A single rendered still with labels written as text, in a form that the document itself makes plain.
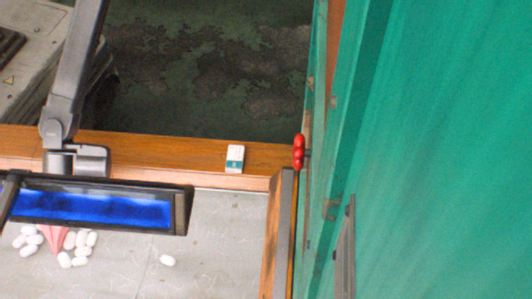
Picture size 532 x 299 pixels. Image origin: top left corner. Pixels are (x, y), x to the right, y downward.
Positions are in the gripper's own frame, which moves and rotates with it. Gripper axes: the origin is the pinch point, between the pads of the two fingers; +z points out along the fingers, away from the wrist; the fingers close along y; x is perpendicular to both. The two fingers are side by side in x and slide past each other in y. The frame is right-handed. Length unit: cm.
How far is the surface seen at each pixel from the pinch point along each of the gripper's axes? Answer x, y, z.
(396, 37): -81, 49, -34
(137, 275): -0.4, 16.6, 3.9
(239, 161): 12.2, 34.4, -18.5
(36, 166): 12.4, -10.5, -14.7
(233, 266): 1.8, 35.4, 1.4
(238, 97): 124, 22, -32
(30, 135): 16.2, -13.9, -21.1
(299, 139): -41, 46, -28
